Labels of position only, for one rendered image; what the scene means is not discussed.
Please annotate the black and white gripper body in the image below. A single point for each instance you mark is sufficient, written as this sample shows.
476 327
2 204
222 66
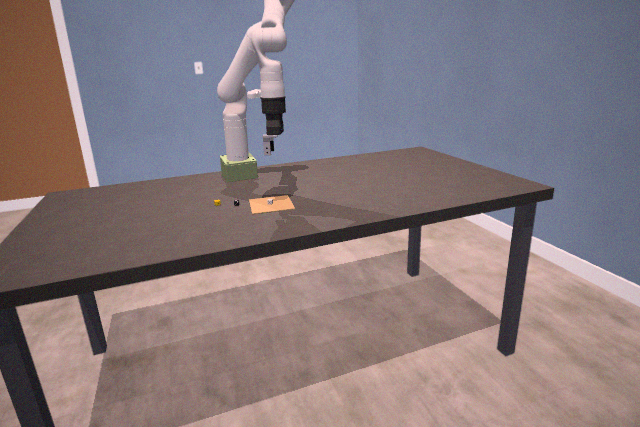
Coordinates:
272 97

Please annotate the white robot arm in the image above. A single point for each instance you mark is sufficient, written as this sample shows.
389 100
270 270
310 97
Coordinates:
232 90

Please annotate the orange flat mat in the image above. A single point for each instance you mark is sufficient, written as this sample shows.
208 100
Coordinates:
280 203

